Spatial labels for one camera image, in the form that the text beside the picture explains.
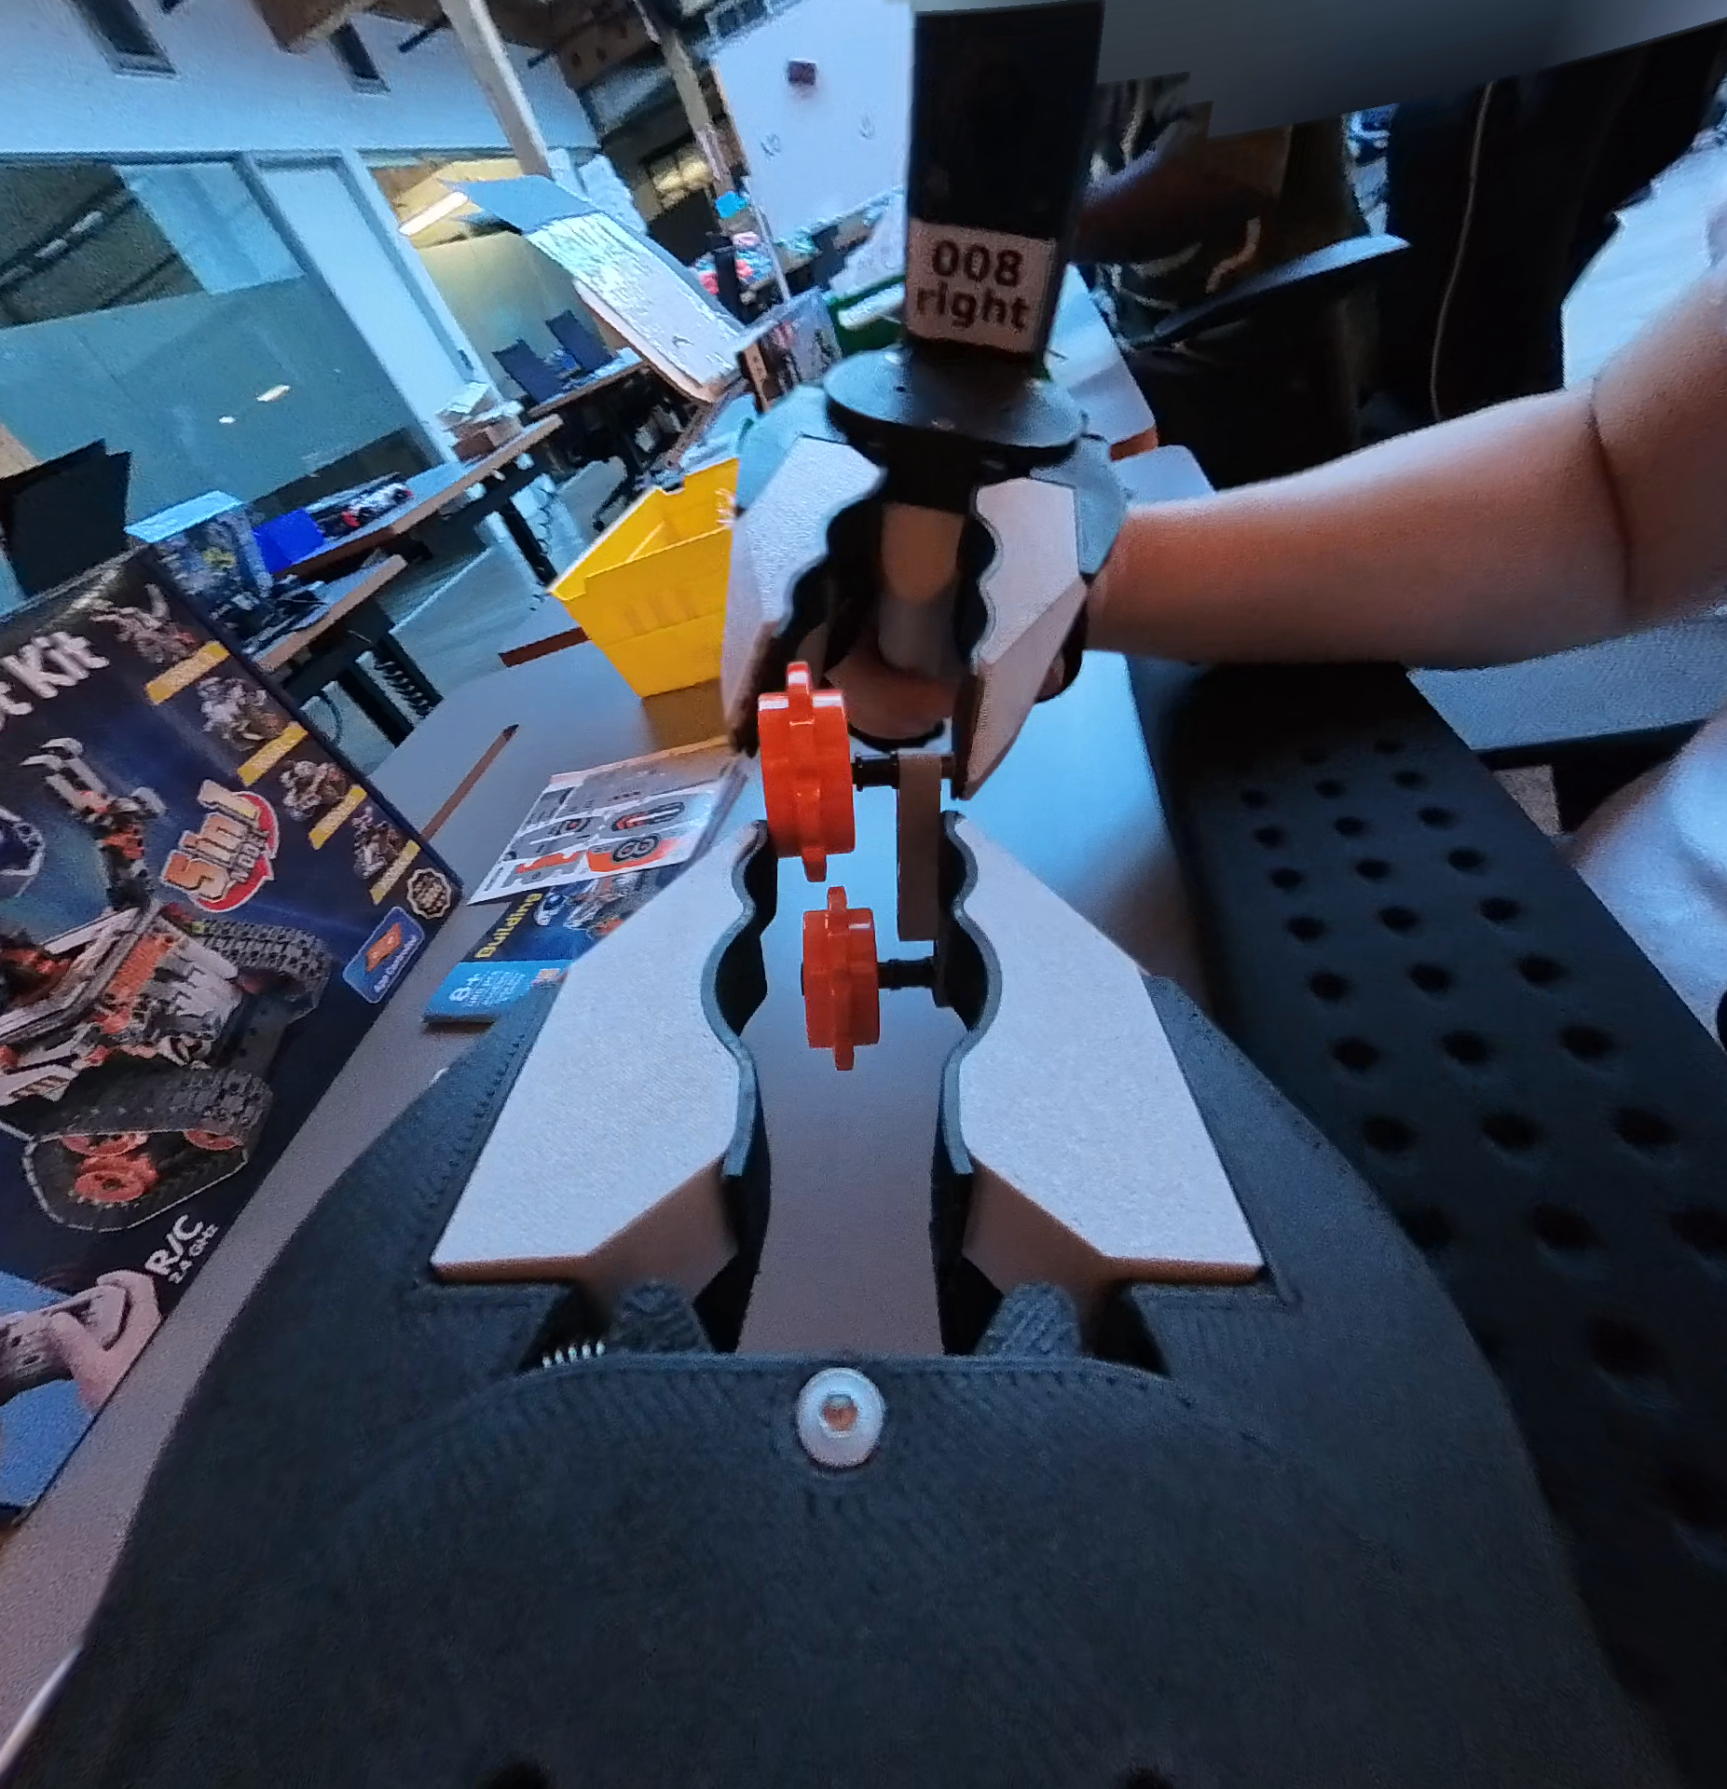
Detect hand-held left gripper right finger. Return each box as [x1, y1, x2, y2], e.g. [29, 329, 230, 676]
[934, 814, 1270, 1354]

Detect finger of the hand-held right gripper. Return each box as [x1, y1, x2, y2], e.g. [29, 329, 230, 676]
[719, 428, 897, 758]
[946, 472, 1090, 805]

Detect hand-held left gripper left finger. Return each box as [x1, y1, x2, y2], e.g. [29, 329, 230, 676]
[431, 819, 777, 1354]

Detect orange wheel grey beam assembly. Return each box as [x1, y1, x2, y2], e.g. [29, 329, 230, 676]
[752, 663, 972, 1078]

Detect person's right forearm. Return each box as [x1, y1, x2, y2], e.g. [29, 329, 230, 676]
[1087, 266, 1727, 658]

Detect grey desk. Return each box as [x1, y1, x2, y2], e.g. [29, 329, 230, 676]
[0, 453, 1214, 1777]

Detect wooden side desk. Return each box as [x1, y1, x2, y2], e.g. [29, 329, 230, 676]
[122, 551, 418, 745]

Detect person's right hand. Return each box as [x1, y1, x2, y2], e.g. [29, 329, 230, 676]
[833, 658, 952, 743]

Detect yellow storage bin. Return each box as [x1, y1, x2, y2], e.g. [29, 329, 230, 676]
[550, 453, 746, 705]

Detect dark toy box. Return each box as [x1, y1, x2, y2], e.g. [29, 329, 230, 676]
[739, 291, 842, 408]
[132, 486, 275, 616]

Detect leaning white printed board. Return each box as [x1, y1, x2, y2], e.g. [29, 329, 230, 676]
[522, 209, 752, 401]

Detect folded building booklets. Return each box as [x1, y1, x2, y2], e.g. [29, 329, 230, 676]
[471, 751, 746, 912]

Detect blue robot kit box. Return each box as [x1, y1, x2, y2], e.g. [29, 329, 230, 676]
[0, 542, 463, 1521]

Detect person's white shirt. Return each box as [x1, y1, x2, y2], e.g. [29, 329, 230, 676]
[1563, 689, 1727, 1043]

